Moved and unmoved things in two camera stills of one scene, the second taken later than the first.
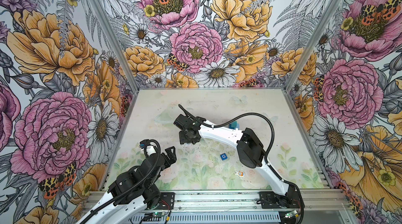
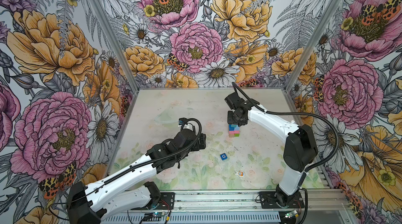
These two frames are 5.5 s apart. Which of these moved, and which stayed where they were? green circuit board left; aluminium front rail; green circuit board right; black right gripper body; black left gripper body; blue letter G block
Moved: black right gripper body; black left gripper body
Stayed: blue letter G block; green circuit board left; aluminium front rail; green circuit board right
